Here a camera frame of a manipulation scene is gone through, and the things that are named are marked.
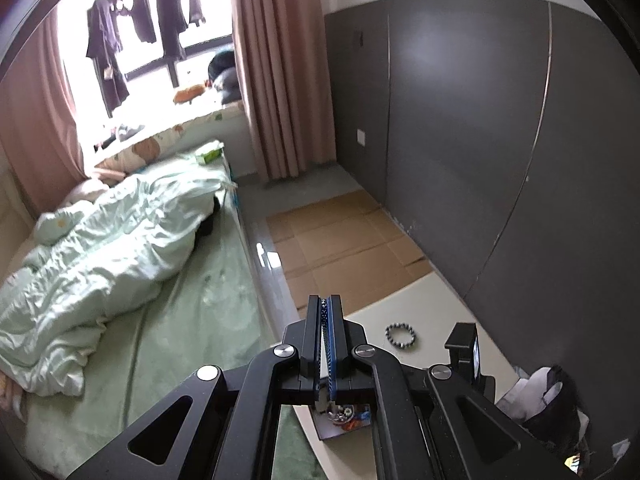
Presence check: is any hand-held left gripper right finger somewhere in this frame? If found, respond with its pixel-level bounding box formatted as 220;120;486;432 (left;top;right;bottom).
326;295;577;480

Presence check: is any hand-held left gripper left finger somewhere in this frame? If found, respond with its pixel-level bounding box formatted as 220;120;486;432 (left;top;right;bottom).
67;295;329;480

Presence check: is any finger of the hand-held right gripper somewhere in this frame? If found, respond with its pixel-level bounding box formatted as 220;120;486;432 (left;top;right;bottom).
444;322;497;402

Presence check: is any dark grey bead bracelet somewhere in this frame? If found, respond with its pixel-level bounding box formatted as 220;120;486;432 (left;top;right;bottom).
384;323;418;350

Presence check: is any black jewelry box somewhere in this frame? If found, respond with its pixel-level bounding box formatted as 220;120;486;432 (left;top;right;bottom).
311;400;375;442

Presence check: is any brown cardboard sheet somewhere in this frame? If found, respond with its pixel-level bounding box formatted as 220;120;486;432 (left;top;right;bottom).
264;187;435;312

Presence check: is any black and white cloth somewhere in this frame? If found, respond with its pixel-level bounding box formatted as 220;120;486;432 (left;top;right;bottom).
497;365;592;443

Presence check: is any green bed sheet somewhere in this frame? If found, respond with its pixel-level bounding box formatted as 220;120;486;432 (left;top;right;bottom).
20;199;323;480

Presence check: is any green tissue box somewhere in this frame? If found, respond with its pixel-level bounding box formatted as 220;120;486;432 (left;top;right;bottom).
194;142;227;166

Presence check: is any light green quilt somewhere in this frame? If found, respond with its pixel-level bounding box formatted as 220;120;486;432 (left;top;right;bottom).
0;154;237;397

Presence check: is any printed window sill cushion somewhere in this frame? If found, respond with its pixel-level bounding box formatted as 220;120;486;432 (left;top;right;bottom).
94;102;247;177

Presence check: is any grey pink pillow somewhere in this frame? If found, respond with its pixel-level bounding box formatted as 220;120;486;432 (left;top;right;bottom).
64;169;127;207

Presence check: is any pink curtain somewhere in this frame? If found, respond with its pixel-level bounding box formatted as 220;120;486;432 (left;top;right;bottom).
0;9;87;213
226;0;337;184

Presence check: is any orange plush toy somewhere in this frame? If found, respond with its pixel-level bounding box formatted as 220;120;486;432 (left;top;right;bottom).
172;82;207;106

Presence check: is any dark bag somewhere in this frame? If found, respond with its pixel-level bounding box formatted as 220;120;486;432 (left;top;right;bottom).
207;49;244;106

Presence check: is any small light green pillow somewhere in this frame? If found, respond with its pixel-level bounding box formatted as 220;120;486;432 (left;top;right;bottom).
34;207;87;247

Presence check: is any pink printed pillow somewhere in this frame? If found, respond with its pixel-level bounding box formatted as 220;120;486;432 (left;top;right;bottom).
0;374;27;417

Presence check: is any dark purple hanging robe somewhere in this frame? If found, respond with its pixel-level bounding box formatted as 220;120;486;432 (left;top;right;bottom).
86;0;131;117

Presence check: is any dark hanging dress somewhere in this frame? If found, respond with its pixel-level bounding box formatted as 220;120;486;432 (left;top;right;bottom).
151;0;189;59

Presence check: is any dark hanging top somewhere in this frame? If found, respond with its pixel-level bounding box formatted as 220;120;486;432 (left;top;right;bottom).
130;0;159;44

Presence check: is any black window frame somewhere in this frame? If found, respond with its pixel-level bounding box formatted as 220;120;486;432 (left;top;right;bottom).
122;32;236;88

